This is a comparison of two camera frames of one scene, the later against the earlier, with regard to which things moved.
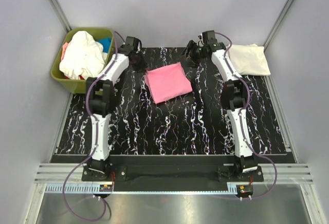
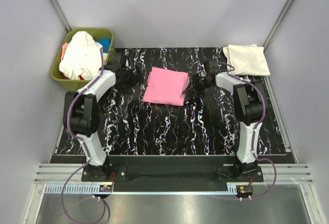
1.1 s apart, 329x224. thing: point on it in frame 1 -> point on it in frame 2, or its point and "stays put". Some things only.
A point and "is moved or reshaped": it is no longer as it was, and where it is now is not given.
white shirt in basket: [83, 56] stays put
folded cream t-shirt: [249, 59] stays put
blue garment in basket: [106, 42] stays put
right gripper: [192, 46] -> [193, 85]
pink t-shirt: [167, 82] is moved or reshaped
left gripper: [143, 65] -> [139, 79]
